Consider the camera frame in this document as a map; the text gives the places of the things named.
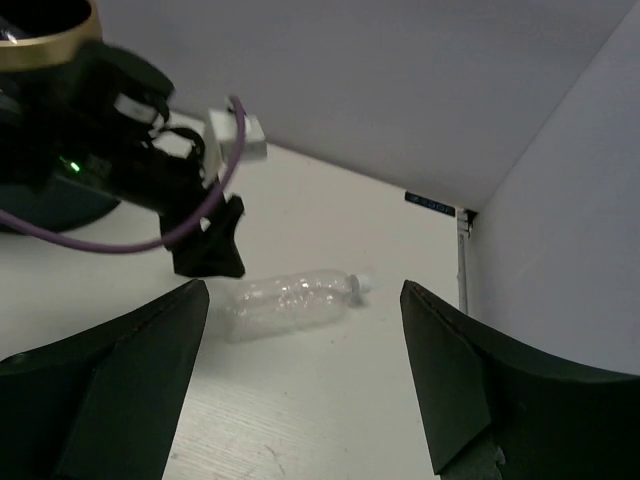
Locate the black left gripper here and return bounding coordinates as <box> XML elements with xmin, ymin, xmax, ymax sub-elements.
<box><xmin>1</xmin><ymin>42</ymin><xmax>246</xmax><ymax>279</ymax></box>

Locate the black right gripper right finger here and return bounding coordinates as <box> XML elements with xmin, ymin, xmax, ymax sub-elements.
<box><xmin>400</xmin><ymin>281</ymin><xmax>639</xmax><ymax>479</ymax></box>

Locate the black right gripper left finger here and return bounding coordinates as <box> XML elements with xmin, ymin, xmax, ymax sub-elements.
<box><xmin>1</xmin><ymin>280</ymin><xmax>209</xmax><ymax>479</ymax></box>

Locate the clear bottle white cap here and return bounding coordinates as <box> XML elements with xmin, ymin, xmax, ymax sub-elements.
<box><xmin>215</xmin><ymin>269</ymin><xmax>375</xmax><ymax>343</ymax></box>

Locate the dark bin with gold rim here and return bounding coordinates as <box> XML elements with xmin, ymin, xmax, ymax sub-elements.
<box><xmin>1</xmin><ymin>1</ymin><xmax>120</xmax><ymax>233</ymax></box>

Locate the blue sticker right corner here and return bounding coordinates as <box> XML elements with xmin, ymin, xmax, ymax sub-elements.
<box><xmin>404</xmin><ymin>191</ymin><xmax>456</xmax><ymax>217</ymax></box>

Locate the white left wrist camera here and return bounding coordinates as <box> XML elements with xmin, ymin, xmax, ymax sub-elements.
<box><xmin>203</xmin><ymin>101</ymin><xmax>267</xmax><ymax>177</ymax></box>

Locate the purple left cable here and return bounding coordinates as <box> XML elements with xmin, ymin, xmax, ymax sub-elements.
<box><xmin>0</xmin><ymin>94</ymin><xmax>249</xmax><ymax>256</ymax></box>

